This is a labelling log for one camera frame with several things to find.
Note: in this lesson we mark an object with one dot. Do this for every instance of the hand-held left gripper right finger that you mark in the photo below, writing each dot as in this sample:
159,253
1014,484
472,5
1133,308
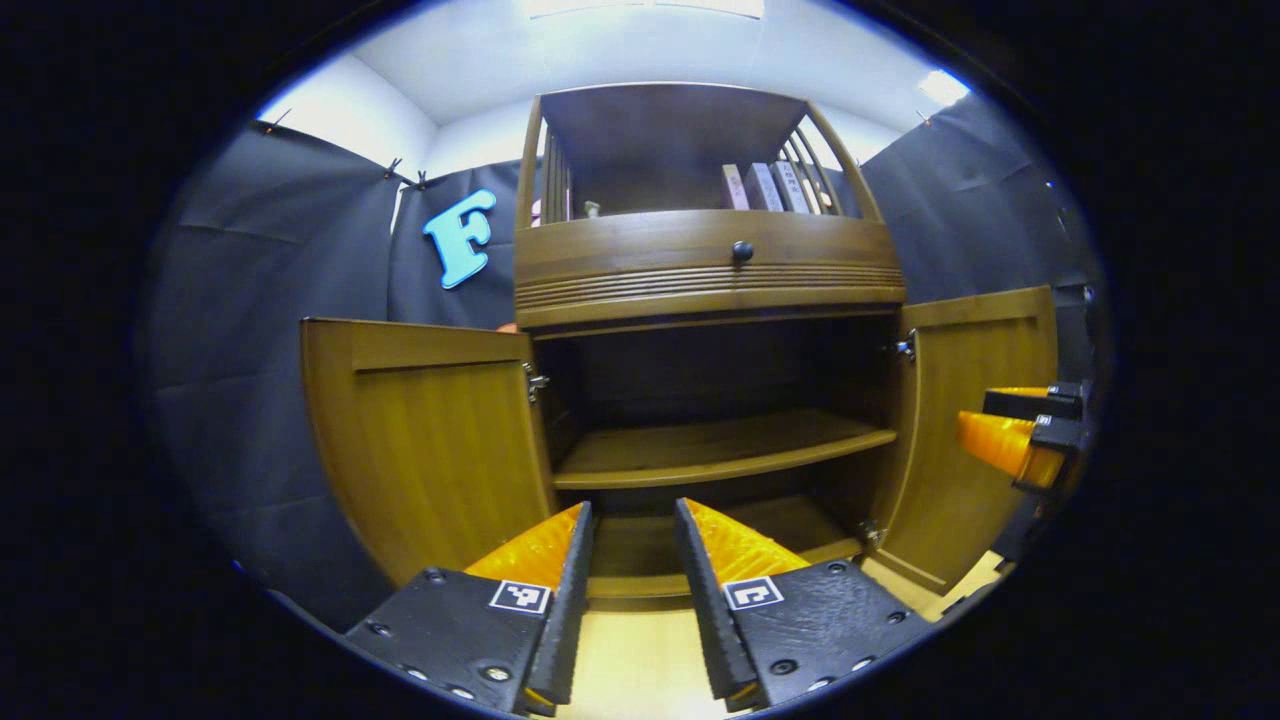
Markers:
705,620

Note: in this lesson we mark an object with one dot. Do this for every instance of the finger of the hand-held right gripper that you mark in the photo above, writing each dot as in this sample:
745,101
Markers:
1000,442
1030,403

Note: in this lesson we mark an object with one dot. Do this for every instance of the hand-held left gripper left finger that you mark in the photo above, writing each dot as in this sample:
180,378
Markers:
565,630

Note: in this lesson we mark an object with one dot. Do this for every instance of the wooden shoe cabinet door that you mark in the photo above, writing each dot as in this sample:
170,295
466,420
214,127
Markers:
430,460
950,500

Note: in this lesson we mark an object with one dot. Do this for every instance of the wooden double-door shoe cabinet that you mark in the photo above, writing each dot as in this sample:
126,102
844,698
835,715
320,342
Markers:
670,130

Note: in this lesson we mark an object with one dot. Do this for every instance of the metal door hinge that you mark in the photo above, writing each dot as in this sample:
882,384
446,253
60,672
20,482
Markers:
871,532
905,347
535,382

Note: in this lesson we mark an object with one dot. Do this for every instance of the wooden cabinet shelf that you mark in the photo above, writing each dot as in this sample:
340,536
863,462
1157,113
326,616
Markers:
700,450

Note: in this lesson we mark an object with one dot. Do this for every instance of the wooden cabinet drawer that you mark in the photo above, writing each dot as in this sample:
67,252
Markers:
640,250

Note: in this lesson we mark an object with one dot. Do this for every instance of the black drawer knob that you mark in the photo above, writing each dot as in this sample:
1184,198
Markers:
742,252

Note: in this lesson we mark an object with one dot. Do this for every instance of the white book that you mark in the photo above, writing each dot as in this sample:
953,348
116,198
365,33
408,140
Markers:
763,188
792,188

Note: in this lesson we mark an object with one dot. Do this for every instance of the small ceiling light panel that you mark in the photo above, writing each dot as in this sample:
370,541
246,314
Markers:
943,87

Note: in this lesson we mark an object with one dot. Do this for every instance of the black backdrop cloth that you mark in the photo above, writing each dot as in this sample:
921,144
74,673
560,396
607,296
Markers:
260,300

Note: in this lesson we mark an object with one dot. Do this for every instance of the large ceiling light panel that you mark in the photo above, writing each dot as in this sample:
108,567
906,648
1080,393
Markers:
640,7

